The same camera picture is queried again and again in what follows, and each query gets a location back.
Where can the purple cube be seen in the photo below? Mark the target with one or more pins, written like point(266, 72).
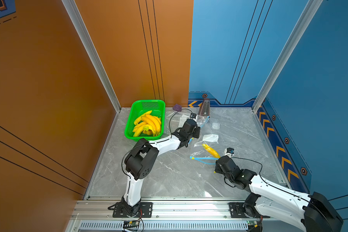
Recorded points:
point(177, 108)

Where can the single yellow banana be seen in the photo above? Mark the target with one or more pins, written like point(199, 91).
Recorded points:
point(139, 119)
point(155, 121)

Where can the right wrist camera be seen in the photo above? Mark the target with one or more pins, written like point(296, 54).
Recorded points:
point(229, 152)

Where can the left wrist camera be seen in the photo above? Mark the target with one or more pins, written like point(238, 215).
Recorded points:
point(193, 116)

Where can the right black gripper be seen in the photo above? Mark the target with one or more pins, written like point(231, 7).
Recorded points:
point(216, 167)

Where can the brown wooden metronome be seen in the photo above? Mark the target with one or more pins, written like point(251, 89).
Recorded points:
point(204, 108)

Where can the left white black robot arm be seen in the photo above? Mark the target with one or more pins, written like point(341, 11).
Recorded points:
point(140, 161)

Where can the aluminium rail base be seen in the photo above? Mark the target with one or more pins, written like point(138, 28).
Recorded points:
point(102, 214)

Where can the green circuit board right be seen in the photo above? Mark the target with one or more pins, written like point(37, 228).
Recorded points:
point(254, 226)

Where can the small white object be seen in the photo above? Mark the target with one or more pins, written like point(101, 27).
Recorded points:
point(215, 126)

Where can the green circuit board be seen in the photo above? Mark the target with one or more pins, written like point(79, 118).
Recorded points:
point(254, 226)
point(131, 225)

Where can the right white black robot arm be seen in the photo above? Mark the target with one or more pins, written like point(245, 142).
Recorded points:
point(307, 212)

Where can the clear zip-top bag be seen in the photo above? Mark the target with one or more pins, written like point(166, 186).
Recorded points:
point(174, 120)
point(210, 137)

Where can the green circuit board left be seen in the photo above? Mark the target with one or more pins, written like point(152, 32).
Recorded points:
point(131, 225)

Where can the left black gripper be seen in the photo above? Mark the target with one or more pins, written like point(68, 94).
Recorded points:
point(196, 129)

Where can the yellow banana bunch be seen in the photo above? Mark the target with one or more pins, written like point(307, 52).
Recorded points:
point(211, 151)
point(146, 127)

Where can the green plastic basket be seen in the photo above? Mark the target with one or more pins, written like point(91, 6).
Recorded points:
point(138, 108)

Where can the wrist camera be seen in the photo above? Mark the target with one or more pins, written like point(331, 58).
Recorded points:
point(229, 152)
point(193, 116)

